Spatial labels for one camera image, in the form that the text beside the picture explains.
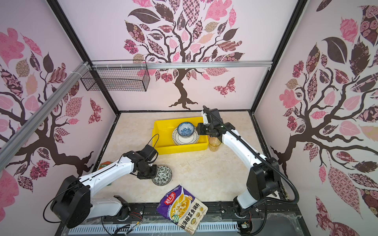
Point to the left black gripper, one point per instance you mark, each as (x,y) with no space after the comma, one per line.
(151,176)

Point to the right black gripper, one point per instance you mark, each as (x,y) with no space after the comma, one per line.
(201,127)

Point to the blue floral bowl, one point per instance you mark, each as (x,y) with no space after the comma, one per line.
(185,129)

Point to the yellow dotted plate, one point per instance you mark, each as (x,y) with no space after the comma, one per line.
(178,140)

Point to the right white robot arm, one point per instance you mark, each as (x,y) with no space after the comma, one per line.
(262,181)

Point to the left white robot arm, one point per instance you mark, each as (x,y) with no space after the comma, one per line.
(76,199)

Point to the yellow plastic bin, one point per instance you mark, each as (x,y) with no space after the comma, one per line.
(163,140)

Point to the yellow translucent cup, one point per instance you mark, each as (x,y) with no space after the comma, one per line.
(214,144)

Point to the green patterned bowl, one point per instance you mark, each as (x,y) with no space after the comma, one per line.
(163,176)

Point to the green food packet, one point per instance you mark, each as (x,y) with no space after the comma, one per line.
(104,164)

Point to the purple seasoning packet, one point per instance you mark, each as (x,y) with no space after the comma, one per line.
(183,209)

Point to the white vent grille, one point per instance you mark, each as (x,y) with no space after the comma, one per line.
(152,228)

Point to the black wire basket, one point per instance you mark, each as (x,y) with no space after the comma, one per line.
(117,75)

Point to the aluminium rail back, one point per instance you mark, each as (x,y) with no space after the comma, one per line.
(237,64)

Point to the aluminium rail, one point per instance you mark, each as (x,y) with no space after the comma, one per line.
(12,146)
(237,64)

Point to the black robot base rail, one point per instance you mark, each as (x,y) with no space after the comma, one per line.
(274,218)

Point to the aluminium rail left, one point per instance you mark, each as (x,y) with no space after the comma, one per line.
(12,146)

